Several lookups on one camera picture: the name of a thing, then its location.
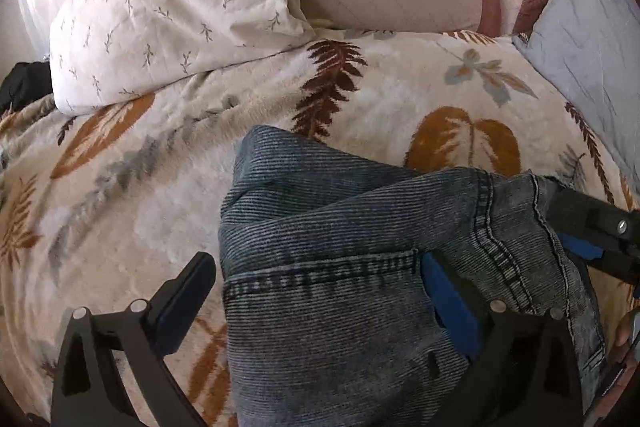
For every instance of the grey-blue denim pants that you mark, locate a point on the grey-blue denim pants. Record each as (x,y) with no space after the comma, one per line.
(350,287)

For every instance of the cream leaf-print blanket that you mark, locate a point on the cream leaf-print blanket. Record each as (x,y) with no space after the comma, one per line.
(150,187)

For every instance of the light blue pillow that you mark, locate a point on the light blue pillow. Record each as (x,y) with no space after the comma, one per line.
(590,57)

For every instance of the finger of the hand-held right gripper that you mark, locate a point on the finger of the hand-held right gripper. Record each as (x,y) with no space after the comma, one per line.
(582,248)
(595,209)

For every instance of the person's right hand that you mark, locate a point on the person's right hand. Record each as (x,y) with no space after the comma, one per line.
(624,331)

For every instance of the white leaf-print pillow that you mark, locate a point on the white leaf-print pillow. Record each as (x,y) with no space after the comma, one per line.
(170,7)

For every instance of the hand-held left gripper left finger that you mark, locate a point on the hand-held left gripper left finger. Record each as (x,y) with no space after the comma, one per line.
(182,302)

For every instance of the black cloth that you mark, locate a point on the black cloth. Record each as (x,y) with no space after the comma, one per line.
(22,84)

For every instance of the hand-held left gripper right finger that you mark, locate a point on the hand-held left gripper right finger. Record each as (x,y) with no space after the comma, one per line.
(450,307)

